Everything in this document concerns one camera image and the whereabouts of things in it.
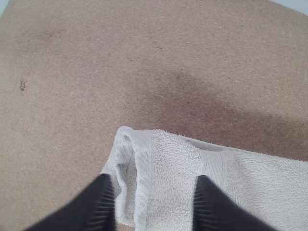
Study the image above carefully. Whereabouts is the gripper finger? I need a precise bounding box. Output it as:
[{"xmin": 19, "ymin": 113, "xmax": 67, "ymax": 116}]
[
  {"xmin": 193, "ymin": 175, "xmax": 272, "ymax": 231},
  {"xmin": 24, "ymin": 173, "xmax": 117, "ymax": 231}
]

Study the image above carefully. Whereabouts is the pale towel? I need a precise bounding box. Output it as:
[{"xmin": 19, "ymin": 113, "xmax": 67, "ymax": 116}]
[{"xmin": 100, "ymin": 125, "xmax": 308, "ymax": 231}]

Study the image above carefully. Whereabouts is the cork mat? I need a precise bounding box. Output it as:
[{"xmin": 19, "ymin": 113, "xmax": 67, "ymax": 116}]
[{"xmin": 0, "ymin": 0, "xmax": 308, "ymax": 231}]

